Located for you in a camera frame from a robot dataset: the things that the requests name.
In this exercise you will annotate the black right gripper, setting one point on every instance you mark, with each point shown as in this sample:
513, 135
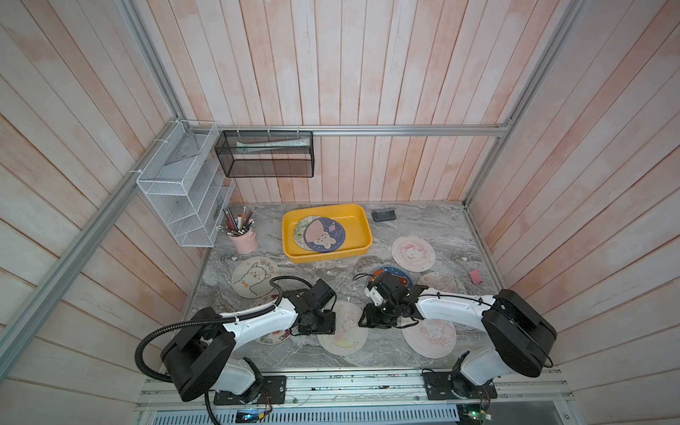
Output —
370, 319

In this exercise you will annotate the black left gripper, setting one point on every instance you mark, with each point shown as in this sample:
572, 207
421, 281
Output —
328, 328

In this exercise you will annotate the blue bear car coaster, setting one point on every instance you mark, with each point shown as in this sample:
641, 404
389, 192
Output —
402, 275

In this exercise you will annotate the cream bunny moon coaster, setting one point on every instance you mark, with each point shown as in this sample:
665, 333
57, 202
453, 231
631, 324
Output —
349, 337

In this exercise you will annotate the pink unicorn round coaster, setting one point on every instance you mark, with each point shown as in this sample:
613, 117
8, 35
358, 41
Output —
413, 254

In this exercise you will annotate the navy sleeping bunny coaster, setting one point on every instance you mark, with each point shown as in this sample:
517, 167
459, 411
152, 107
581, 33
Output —
324, 235

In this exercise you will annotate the green bears pattern coaster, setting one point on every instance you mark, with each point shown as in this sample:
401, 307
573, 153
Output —
300, 230

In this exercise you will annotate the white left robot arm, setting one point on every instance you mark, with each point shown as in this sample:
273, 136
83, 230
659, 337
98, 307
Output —
199, 358

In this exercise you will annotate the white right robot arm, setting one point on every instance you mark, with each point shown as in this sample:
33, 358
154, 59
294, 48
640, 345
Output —
521, 339

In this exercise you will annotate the yellow plastic storage box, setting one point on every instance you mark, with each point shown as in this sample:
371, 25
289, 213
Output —
351, 216

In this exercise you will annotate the large pink unicorn coaster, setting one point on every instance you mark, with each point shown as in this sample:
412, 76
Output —
432, 339

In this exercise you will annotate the floral rose round coaster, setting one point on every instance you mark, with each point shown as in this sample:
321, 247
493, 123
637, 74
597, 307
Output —
274, 338

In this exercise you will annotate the pink ribbon bunny coaster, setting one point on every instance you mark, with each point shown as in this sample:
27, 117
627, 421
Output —
442, 282

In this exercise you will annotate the white bear green coaster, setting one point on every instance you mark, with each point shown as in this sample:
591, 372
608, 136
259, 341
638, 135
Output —
251, 278

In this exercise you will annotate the pink eraser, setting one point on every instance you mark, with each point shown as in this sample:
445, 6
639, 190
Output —
475, 277

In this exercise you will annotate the pink pen cup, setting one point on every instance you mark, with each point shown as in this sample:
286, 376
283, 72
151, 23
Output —
239, 228

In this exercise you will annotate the grey hole punch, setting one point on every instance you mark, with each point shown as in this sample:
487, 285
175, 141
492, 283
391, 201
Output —
382, 215

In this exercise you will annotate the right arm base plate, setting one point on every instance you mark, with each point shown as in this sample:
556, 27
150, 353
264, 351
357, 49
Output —
441, 385

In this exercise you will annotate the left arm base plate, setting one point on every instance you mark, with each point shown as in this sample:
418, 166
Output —
267, 389

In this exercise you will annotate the black wire mesh basket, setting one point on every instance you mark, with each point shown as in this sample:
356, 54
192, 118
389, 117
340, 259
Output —
266, 153

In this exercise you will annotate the white wire mesh shelf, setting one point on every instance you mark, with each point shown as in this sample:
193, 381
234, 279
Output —
184, 183

